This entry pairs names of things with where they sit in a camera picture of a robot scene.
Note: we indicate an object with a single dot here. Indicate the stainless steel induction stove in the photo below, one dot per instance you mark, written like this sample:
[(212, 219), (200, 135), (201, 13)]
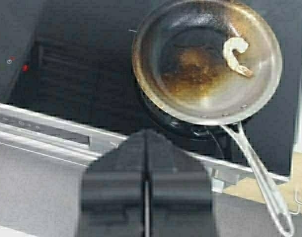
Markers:
[(66, 74)]

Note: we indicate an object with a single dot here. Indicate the raw grey shrimp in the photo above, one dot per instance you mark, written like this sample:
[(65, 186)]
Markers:
[(231, 48)]

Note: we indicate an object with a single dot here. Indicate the small black frying pan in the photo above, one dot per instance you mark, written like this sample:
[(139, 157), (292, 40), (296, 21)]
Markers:
[(178, 63)]

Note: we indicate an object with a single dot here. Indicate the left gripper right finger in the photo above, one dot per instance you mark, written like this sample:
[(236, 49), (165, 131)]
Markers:
[(180, 199)]

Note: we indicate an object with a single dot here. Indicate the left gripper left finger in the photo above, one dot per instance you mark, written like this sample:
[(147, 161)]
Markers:
[(111, 192)]

